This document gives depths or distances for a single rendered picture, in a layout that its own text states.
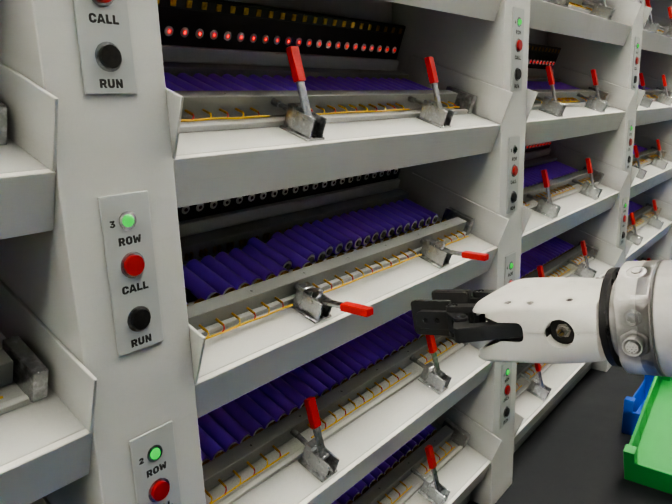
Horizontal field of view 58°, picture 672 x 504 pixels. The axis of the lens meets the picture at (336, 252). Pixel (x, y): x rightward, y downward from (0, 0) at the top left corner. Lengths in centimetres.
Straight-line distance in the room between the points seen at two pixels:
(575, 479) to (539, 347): 86
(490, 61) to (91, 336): 72
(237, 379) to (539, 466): 87
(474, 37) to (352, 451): 63
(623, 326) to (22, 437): 43
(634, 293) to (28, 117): 43
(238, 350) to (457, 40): 63
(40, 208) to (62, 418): 16
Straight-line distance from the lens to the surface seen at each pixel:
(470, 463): 113
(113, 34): 48
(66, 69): 46
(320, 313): 65
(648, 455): 139
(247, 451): 72
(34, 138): 47
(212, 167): 53
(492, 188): 100
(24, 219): 46
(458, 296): 58
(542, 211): 126
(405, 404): 89
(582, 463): 138
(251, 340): 61
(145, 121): 49
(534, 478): 131
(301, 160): 61
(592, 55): 167
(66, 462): 51
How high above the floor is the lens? 71
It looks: 13 degrees down
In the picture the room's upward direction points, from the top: 2 degrees counter-clockwise
